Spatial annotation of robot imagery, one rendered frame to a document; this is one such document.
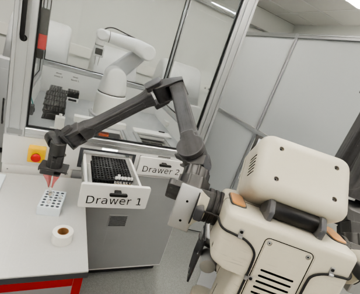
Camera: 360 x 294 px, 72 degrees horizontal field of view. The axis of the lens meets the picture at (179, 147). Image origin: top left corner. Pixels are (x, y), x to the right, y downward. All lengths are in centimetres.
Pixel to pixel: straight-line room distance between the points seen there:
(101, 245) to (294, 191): 138
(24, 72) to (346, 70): 216
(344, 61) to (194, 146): 192
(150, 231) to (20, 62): 121
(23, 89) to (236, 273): 108
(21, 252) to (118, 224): 75
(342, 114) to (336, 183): 169
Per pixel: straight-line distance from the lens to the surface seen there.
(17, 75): 126
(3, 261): 99
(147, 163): 141
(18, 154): 138
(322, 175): 61
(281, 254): 58
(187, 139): 68
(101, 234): 168
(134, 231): 172
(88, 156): 138
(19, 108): 129
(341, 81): 238
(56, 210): 112
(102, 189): 106
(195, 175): 61
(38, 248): 102
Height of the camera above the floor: 148
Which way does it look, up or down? 19 degrees down
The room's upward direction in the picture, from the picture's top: 19 degrees clockwise
